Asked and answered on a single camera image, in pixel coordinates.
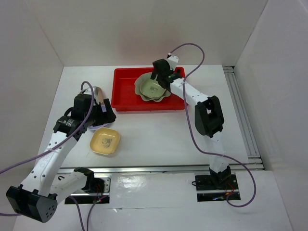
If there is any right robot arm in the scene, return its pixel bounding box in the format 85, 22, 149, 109
151, 56, 231, 189

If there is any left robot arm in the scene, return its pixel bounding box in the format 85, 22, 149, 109
6, 93, 116, 223

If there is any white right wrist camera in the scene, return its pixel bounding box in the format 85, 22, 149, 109
166, 53, 179, 72

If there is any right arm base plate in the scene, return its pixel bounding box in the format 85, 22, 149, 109
192, 174, 241, 202

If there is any purple square plate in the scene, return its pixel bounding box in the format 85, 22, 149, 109
88, 104, 111, 130

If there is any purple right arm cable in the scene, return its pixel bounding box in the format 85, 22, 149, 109
168, 43, 257, 208

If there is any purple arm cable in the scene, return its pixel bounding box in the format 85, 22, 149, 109
168, 43, 257, 208
0, 81, 102, 231

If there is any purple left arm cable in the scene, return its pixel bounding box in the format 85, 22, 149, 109
0, 81, 102, 231

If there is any green square panda plate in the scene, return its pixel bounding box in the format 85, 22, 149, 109
140, 78, 167, 100

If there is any yellow square plate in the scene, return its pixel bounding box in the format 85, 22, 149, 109
90, 127, 120, 157

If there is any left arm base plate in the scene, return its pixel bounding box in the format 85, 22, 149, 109
70, 176, 111, 205

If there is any red plastic bin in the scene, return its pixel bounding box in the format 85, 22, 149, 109
111, 67, 184, 112

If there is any green scalloped bowl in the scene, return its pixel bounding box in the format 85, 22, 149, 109
134, 72, 171, 103

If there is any aluminium rail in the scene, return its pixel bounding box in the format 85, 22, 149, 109
41, 65, 264, 173

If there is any pink square plate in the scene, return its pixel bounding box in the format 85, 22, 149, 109
93, 86, 104, 105

